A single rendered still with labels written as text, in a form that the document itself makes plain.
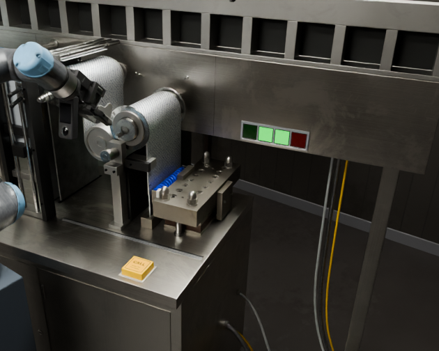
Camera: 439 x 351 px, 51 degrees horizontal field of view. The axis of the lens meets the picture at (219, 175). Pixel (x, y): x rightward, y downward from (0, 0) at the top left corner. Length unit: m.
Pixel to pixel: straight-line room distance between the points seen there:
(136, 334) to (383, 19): 1.22
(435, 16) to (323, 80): 0.36
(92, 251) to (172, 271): 0.28
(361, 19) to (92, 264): 1.10
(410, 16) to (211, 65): 0.66
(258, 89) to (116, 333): 0.94
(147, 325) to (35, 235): 0.48
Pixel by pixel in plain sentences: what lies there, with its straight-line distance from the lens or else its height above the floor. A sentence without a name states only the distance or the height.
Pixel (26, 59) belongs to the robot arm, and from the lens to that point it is 1.14.
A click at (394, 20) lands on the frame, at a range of 1.51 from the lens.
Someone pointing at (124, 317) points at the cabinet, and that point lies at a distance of 1.53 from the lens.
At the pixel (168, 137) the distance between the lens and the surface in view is 1.62.
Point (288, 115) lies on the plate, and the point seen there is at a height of 1.26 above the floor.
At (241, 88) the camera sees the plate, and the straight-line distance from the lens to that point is 1.65.
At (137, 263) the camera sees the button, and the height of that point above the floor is 0.92.
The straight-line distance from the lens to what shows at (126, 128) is 1.48.
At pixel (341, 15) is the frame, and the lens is 1.53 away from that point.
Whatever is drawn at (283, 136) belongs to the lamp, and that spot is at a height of 1.19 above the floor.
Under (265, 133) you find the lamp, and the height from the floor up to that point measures 1.19.
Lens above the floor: 1.77
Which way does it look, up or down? 26 degrees down
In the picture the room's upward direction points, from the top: 2 degrees clockwise
